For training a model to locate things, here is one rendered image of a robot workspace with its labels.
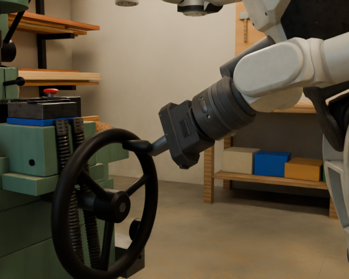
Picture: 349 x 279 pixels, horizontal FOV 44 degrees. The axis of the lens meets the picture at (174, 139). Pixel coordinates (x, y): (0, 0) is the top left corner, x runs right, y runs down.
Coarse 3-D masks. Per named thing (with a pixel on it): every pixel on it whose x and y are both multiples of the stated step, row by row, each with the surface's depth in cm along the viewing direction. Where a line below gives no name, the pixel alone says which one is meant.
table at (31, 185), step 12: (108, 144) 106; (120, 144) 110; (0, 156) 82; (96, 156) 103; (108, 156) 106; (120, 156) 110; (0, 168) 80; (96, 168) 89; (0, 180) 80; (12, 180) 79; (24, 180) 77; (36, 180) 76; (48, 180) 78; (24, 192) 77; (36, 192) 76; (48, 192) 78
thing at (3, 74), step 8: (0, 72) 92; (8, 72) 94; (16, 72) 95; (0, 80) 92; (8, 80) 94; (0, 88) 92; (8, 88) 94; (16, 88) 96; (0, 96) 92; (8, 96) 94; (16, 96) 96
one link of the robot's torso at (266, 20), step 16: (256, 0) 89; (272, 0) 83; (288, 0) 82; (304, 0) 82; (320, 0) 82; (336, 0) 82; (256, 16) 96; (272, 16) 85; (288, 16) 85; (304, 16) 83; (320, 16) 83; (336, 16) 83; (272, 32) 93; (288, 32) 87; (304, 32) 84; (320, 32) 84; (336, 32) 84
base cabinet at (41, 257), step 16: (48, 240) 92; (112, 240) 110; (16, 256) 85; (32, 256) 88; (48, 256) 92; (112, 256) 111; (0, 272) 82; (16, 272) 85; (32, 272) 88; (48, 272) 92; (64, 272) 96
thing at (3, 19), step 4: (0, 16) 116; (4, 16) 117; (0, 20) 116; (4, 20) 117; (0, 24) 116; (4, 24) 117; (0, 28) 116; (4, 28) 117; (4, 32) 118; (4, 36) 118
